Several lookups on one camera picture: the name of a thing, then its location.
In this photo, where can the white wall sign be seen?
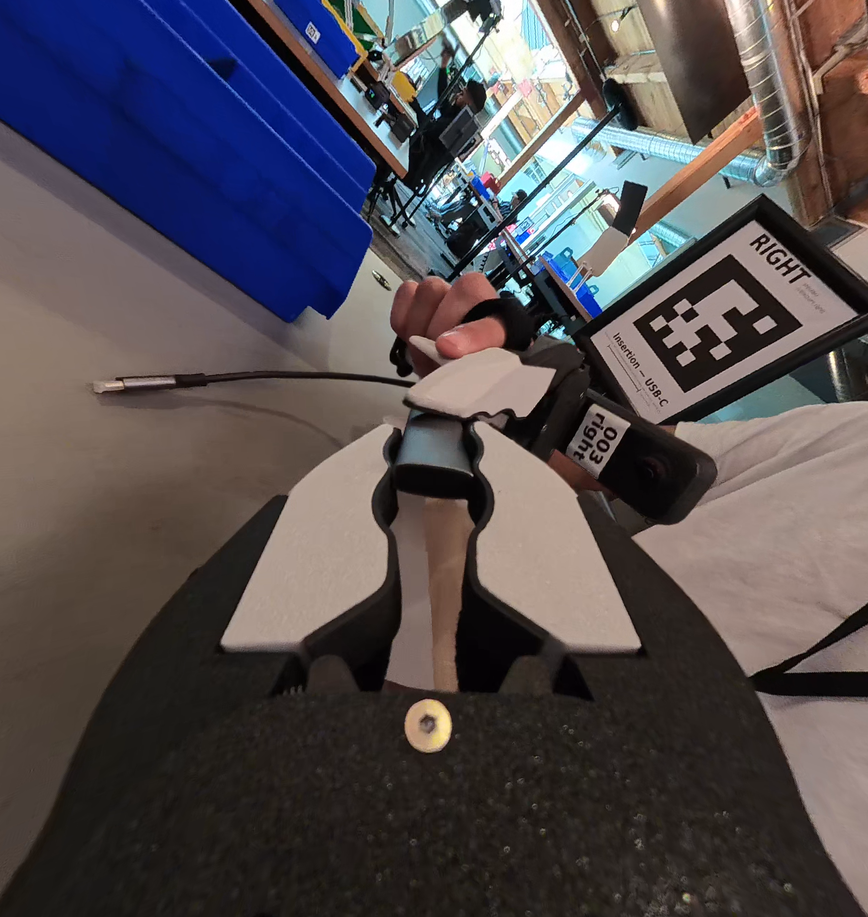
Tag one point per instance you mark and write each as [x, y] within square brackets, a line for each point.
[727, 322]

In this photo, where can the round black desk controller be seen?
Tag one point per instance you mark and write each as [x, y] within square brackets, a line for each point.
[382, 279]

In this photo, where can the brown wooden table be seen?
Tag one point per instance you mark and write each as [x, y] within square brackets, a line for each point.
[348, 93]

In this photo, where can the white t-shirt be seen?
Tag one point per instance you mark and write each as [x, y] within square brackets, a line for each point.
[799, 537]

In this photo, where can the blue plastic bin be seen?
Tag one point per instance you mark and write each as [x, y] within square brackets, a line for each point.
[155, 143]

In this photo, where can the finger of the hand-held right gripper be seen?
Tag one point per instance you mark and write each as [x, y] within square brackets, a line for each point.
[477, 387]

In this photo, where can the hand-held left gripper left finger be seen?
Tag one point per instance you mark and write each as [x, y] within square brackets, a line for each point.
[312, 566]

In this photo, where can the silver air duct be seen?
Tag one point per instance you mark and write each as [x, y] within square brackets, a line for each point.
[778, 86]
[656, 147]

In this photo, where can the person's right hand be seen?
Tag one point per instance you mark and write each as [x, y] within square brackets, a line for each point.
[434, 301]

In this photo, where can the person's right forearm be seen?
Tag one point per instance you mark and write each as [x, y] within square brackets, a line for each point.
[570, 473]

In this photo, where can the black pole stand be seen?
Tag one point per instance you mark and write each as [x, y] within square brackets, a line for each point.
[548, 168]

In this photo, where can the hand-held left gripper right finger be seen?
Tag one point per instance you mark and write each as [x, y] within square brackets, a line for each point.
[548, 566]

